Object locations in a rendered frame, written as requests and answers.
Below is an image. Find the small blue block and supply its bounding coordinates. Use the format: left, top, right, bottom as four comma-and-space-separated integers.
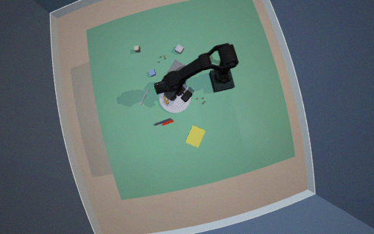
149, 69, 156, 77

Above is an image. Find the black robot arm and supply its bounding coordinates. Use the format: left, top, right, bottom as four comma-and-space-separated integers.
154, 43, 238, 101

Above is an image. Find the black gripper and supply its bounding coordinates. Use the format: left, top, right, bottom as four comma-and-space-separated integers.
174, 86, 192, 102

